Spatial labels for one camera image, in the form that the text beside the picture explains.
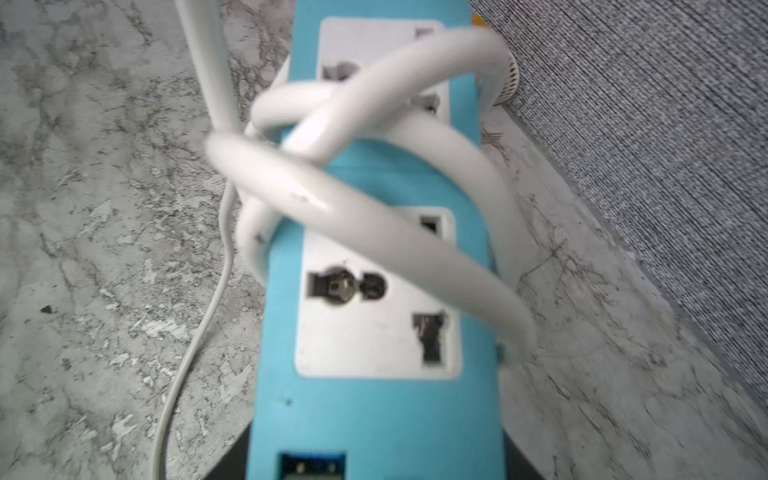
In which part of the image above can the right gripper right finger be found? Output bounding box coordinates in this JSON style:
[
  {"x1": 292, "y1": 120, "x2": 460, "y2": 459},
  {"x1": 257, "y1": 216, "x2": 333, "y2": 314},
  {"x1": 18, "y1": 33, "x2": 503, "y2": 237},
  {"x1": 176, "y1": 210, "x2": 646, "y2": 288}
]
[{"x1": 503, "y1": 433, "x2": 543, "y2": 480}]

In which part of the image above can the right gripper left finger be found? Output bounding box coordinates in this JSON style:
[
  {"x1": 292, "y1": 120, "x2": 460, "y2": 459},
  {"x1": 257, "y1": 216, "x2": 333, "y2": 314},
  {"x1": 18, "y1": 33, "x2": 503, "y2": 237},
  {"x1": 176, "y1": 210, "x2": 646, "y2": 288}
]
[{"x1": 204, "y1": 425, "x2": 251, "y2": 480}]

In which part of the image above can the teal power strip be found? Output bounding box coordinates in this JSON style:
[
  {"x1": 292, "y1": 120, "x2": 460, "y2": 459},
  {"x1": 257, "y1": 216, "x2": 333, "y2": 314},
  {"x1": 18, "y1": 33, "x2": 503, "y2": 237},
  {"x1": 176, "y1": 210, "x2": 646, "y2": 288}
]
[{"x1": 245, "y1": 1, "x2": 506, "y2": 479}]

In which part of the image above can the white power cord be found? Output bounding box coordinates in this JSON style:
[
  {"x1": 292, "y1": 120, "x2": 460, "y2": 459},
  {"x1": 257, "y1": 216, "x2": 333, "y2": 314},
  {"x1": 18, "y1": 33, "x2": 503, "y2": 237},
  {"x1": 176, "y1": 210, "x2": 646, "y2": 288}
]
[{"x1": 148, "y1": 0, "x2": 538, "y2": 480}]

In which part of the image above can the patterned white bowl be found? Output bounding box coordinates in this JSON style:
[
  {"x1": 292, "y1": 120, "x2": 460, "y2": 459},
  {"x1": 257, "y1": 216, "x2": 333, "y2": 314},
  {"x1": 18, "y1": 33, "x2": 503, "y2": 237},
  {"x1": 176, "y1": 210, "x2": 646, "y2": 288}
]
[{"x1": 494, "y1": 50, "x2": 521, "y2": 105}]

